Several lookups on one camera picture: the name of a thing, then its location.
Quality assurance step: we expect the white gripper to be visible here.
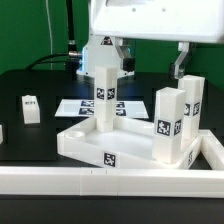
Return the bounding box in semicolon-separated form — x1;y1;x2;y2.
90;0;224;79

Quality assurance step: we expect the white desk tabletop tray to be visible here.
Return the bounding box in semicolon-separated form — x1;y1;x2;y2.
57;117;202;169

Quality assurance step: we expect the fiducial marker sheet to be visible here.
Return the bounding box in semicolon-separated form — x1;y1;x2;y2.
55;99;149;119

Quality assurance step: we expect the black vertical pole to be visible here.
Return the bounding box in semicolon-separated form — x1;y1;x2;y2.
66;0;77;72

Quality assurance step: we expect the white block left edge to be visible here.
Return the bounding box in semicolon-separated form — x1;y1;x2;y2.
0;125;3;145

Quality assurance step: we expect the black cable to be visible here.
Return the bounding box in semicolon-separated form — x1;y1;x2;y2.
25;52;83;70

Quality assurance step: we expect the white cable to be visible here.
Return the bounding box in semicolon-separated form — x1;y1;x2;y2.
45;0;54;71

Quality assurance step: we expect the white fixture wall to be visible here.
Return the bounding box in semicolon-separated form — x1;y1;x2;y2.
0;129;224;199

